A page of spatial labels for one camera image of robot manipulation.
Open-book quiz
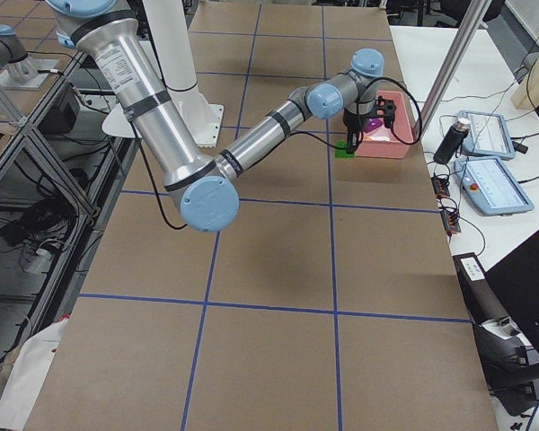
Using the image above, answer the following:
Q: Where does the purple toy block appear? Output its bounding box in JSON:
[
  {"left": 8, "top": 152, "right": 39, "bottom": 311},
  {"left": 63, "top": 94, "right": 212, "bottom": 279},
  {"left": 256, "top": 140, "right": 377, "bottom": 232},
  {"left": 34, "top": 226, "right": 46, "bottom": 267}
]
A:
[{"left": 363, "top": 119, "right": 384, "bottom": 134}]

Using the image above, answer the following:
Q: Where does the black water bottle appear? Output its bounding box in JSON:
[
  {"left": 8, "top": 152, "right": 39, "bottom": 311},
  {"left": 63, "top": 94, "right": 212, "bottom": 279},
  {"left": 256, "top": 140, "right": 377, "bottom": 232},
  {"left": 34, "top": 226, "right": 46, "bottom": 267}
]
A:
[{"left": 433, "top": 117, "right": 471, "bottom": 164}]

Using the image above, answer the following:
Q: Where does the pink plastic box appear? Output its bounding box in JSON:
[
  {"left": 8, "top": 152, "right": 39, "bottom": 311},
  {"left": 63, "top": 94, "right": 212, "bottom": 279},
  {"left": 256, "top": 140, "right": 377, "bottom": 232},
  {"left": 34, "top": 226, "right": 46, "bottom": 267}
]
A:
[{"left": 355, "top": 90, "right": 414, "bottom": 159}]

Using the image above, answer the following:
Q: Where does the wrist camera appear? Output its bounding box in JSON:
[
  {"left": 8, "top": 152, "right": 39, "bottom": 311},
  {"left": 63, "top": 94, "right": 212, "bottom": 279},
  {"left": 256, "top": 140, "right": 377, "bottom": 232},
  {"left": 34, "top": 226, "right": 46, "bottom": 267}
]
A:
[{"left": 372, "top": 95, "right": 396, "bottom": 129}]

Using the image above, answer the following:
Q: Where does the far teach pendant tablet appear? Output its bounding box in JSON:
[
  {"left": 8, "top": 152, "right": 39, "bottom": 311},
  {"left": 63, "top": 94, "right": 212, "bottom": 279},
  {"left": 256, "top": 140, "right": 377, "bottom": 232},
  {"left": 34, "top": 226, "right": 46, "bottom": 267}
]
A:
[{"left": 457, "top": 110, "right": 516, "bottom": 160}]

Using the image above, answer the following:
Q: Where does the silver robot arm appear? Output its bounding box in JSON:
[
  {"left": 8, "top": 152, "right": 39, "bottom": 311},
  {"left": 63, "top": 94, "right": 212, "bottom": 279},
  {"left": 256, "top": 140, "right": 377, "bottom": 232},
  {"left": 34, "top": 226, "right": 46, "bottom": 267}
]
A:
[{"left": 50, "top": 1, "right": 384, "bottom": 232}]

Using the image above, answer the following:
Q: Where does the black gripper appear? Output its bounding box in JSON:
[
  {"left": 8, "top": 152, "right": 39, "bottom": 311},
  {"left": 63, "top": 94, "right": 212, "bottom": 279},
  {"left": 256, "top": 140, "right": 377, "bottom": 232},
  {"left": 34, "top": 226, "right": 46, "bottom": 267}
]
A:
[{"left": 342, "top": 103, "right": 374, "bottom": 154}]

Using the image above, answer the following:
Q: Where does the aluminium frame post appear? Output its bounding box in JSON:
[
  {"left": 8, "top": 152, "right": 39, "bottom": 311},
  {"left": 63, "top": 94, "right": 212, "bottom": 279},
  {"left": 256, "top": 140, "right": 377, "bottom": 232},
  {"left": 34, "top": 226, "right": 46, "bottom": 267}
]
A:
[{"left": 416, "top": 0, "right": 491, "bottom": 138}]

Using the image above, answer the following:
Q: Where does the teach pendant tablet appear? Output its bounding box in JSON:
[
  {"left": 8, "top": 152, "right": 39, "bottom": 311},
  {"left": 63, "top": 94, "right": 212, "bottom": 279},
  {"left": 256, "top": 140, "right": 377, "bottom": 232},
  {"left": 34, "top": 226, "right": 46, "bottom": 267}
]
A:
[
  {"left": 454, "top": 156, "right": 535, "bottom": 216},
  {"left": 457, "top": 110, "right": 516, "bottom": 160}
]

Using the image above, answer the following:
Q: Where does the green toy block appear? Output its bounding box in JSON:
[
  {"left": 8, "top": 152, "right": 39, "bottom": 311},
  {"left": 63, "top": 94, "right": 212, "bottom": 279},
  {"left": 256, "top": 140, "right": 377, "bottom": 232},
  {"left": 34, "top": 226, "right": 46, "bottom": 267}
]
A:
[{"left": 334, "top": 140, "right": 357, "bottom": 159}]

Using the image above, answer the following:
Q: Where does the near teach pendant tablet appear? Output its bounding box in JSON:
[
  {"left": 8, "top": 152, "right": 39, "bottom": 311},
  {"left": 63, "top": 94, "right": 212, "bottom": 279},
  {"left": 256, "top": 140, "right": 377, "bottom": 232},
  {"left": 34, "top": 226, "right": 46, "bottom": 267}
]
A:
[{"left": 454, "top": 156, "right": 535, "bottom": 216}]

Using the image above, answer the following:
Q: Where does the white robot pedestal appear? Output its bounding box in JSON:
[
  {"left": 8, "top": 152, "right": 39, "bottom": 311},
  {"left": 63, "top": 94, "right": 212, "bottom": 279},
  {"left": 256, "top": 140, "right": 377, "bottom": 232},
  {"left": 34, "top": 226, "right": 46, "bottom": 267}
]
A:
[{"left": 102, "top": 0, "right": 225, "bottom": 148}]

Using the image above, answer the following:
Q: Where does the black laptop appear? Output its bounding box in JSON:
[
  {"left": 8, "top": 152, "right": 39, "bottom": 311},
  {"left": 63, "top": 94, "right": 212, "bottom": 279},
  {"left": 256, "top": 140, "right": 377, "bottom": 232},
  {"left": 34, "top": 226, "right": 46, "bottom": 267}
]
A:
[{"left": 486, "top": 229, "right": 539, "bottom": 352}]

